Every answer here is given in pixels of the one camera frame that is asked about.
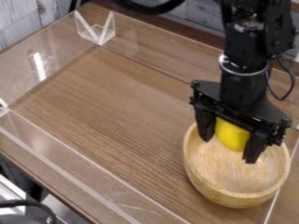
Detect light wooden bowl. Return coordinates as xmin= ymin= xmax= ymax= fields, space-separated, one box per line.
xmin=183 ymin=123 xmax=291 ymax=208

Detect clear acrylic corner bracket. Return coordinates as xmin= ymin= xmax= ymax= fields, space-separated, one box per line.
xmin=74 ymin=10 xmax=116 ymax=46

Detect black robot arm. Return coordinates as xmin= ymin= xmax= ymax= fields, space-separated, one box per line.
xmin=191 ymin=0 xmax=296 ymax=164

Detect black cable lower left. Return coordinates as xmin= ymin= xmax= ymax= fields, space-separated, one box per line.
xmin=0 ymin=199 xmax=58 ymax=224

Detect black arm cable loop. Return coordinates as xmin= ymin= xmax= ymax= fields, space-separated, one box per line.
xmin=116 ymin=0 xmax=188 ymax=16

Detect clear acrylic enclosure walls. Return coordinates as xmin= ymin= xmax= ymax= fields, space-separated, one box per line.
xmin=0 ymin=13 xmax=299 ymax=224

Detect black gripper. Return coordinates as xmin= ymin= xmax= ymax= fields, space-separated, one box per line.
xmin=191 ymin=56 xmax=292 ymax=164

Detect small black wrist cable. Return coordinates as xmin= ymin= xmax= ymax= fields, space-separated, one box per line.
xmin=266 ymin=55 xmax=296 ymax=102

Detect yellow lemon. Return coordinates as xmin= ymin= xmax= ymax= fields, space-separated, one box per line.
xmin=215 ymin=118 xmax=250 ymax=152

